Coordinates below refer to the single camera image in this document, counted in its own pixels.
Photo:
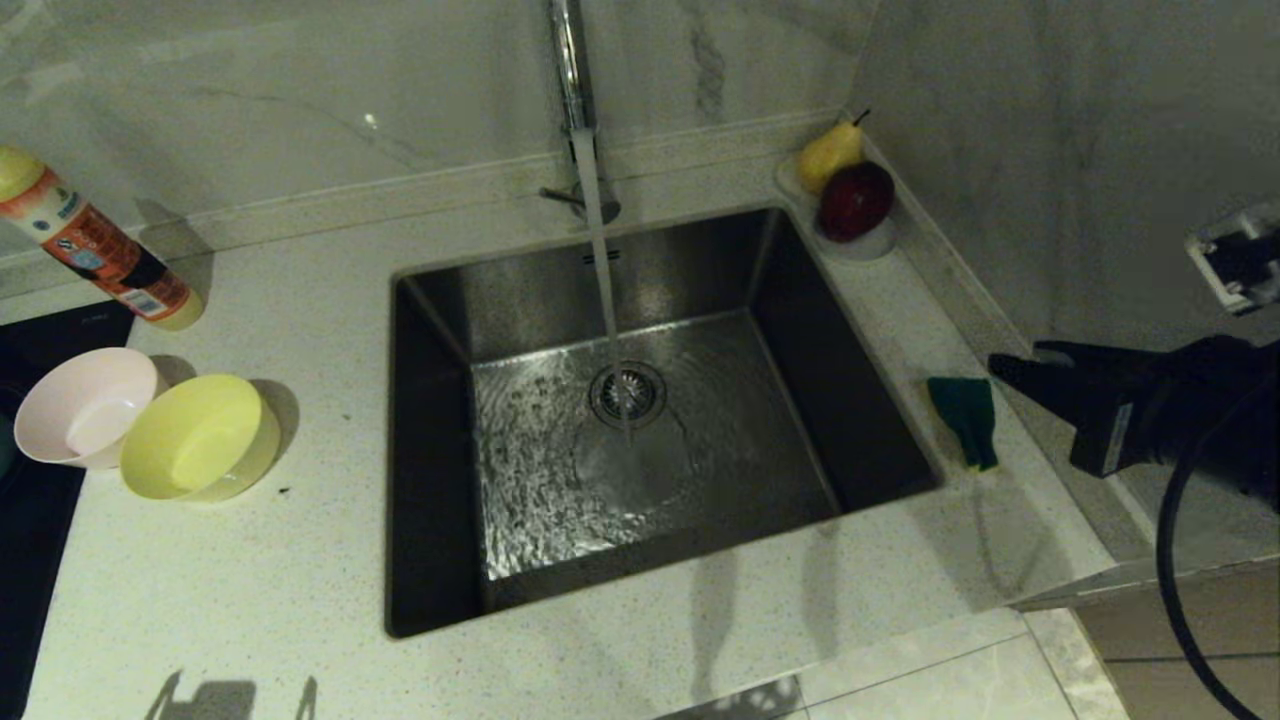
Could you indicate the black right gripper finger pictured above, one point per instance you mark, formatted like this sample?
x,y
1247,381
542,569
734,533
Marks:
x,y
1040,390
1065,352

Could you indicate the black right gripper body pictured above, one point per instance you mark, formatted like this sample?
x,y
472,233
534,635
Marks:
x,y
1150,410

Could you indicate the green and yellow sponge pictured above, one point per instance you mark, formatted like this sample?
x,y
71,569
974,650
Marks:
x,y
965,410

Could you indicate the chrome kitchen faucet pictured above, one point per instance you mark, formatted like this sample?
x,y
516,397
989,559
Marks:
x,y
568,70

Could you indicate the yellow plastic bowl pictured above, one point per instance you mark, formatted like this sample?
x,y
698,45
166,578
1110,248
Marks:
x,y
200,440

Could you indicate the orange label detergent bottle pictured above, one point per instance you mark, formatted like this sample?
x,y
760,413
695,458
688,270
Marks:
x,y
100,255

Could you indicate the pink plastic bowl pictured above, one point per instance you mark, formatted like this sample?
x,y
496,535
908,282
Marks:
x,y
80,410

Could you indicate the blue plastic bowl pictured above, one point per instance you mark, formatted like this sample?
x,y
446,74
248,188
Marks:
x,y
5,445

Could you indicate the stainless steel sink basin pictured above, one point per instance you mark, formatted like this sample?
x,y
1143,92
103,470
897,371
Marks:
x,y
800,400

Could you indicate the metal sink drain strainer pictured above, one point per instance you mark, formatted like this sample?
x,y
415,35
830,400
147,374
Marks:
x,y
645,400

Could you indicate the small white dish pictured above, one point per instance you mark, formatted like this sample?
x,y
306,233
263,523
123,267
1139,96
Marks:
x,y
868,249

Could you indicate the dark red apple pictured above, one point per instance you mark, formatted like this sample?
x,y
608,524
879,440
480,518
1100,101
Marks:
x,y
855,200

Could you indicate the yellow pear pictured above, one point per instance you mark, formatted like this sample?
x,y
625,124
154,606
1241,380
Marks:
x,y
827,158

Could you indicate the running tap water stream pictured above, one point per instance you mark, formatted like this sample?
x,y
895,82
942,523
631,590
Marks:
x,y
598,260

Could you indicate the black induction cooktop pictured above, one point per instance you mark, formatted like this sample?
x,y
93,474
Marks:
x,y
30,600

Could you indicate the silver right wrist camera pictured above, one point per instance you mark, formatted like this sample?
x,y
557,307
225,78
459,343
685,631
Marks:
x,y
1240,255

